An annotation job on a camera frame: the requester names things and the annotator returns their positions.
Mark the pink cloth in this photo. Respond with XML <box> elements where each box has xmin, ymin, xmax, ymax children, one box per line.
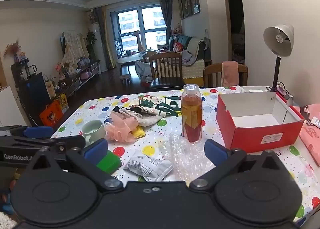
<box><xmin>221</xmin><ymin>61</ymin><xmax>240</xmax><ymax>87</ymax></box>

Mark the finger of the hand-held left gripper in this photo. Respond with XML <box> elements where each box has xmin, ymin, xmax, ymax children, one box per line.
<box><xmin>0</xmin><ymin>125</ymin><xmax>52</xmax><ymax>140</ymax></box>
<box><xmin>5</xmin><ymin>134</ymin><xmax>86</xmax><ymax>156</ymax></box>

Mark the pink mesh bath pouf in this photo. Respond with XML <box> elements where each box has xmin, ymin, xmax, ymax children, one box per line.
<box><xmin>104</xmin><ymin>113</ymin><xmax>138</xmax><ymax>143</ymax></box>

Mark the wooden coffee table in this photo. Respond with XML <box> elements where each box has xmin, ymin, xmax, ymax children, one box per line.
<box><xmin>117</xmin><ymin>52</ymin><xmax>148</xmax><ymax>70</ymax></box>

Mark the sofa with cream cover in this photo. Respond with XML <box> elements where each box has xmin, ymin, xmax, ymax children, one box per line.
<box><xmin>168</xmin><ymin>35</ymin><xmax>213</xmax><ymax>85</ymax></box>

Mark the grey desk lamp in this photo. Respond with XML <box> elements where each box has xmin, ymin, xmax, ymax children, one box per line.
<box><xmin>263</xmin><ymin>24</ymin><xmax>295</xmax><ymax>93</ymax></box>

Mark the black cabinet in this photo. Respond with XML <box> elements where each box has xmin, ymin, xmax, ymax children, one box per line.
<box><xmin>11</xmin><ymin>63</ymin><xmax>55</xmax><ymax>126</ymax></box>

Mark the orange drink bottle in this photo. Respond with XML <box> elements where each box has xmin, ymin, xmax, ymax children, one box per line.
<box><xmin>180</xmin><ymin>84</ymin><xmax>203</xmax><ymax>143</ymax></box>

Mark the television cabinet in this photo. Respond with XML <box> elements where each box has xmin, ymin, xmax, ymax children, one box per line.
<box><xmin>54</xmin><ymin>60</ymin><xmax>102</xmax><ymax>98</ymax></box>

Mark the balloon print tablecloth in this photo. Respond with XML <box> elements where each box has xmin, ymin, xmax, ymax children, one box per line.
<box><xmin>50</xmin><ymin>85</ymin><xmax>320</xmax><ymax>225</ymax></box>

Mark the clear bubble wrap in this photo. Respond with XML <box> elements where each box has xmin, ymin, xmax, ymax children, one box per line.
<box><xmin>160</xmin><ymin>131</ymin><xmax>218</xmax><ymax>182</ymax></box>

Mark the yellow box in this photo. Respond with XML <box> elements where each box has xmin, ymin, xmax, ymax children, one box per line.
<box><xmin>54</xmin><ymin>93</ymin><xmax>69</xmax><ymax>114</ymax></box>

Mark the pale green mug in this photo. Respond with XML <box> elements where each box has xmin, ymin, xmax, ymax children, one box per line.
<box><xmin>81</xmin><ymin>120</ymin><xmax>107</xmax><ymax>147</ymax></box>

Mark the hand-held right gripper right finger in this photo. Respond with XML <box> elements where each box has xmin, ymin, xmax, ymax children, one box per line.
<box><xmin>189</xmin><ymin>139</ymin><xmax>280</xmax><ymax>191</ymax></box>

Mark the dried flower vase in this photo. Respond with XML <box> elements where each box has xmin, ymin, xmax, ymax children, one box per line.
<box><xmin>4</xmin><ymin>40</ymin><xmax>22</xmax><ymax>63</ymax></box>

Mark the window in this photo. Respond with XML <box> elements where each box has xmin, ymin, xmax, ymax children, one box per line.
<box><xmin>110</xmin><ymin>4</ymin><xmax>168</xmax><ymax>62</ymax></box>

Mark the red cardboard box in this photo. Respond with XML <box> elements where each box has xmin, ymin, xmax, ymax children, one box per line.
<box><xmin>216</xmin><ymin>91</ymin><xmax>305</xmax><ymax>154</ymax></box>

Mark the grey and yellow curtain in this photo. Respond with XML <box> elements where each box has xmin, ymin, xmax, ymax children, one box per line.
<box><xmin>94</xmin><ymin>4</ymin><xmax>118</xmax><ymax>71</ymax></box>

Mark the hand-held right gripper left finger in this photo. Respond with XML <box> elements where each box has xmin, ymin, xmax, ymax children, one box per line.
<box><xmin>30</xmin><ymin>138</ymin><xmax>124</xmax><ymax>192</ymax></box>

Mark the green ribbon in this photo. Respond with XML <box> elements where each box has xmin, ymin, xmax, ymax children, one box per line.
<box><xmin>129</xmin><ymin>94</ymin><xmax>182</xmax><ymax>117</ymax></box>

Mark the black cloth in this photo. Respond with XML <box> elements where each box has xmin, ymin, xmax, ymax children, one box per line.
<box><xmin>112</xmin><ymin>105</ymin><xmax>150</xmax><ymax>116</ymax></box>

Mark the orange gift bag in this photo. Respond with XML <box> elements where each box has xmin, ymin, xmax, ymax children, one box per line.
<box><xmin>39</xmin><ymin>101</ymin><xmax>63</xmax><ymax>127</ymax></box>

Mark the yellow sponge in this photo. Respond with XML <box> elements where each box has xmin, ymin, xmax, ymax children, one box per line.
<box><xmin>132</xmin><ymin>126</ymin><xmax>147</xmax><ymax>138</ymax></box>

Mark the floral blanket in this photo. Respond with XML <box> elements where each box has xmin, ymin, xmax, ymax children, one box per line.
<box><xmin>61</xmin><ymin>30</ymin><xmax>89</xmax><ymax>72</ymax></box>

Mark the white standing air conditioner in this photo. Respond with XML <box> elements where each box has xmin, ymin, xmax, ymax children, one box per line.
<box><xmin>90</xmin><ymin>22</ymin><xmax>105</xmax><ymax>73</ymax></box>

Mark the white printed packet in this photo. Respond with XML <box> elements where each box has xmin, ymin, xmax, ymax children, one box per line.
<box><xmin>122</xmin><ymin>149</ymin><xmax>173</xmax><ymax>182</ymax></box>

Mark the green potted plant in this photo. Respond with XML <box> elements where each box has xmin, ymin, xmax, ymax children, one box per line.
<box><xmin>86</xmin><ymin>31</ymin><xmax>97</xmax><ymax>45</ymax></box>

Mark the wooden chair with dark seat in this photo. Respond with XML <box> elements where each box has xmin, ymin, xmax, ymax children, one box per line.
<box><xmin>149</xmin><ymin>52</ymin><xmax>185</xmax><ymax>90</ymax></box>

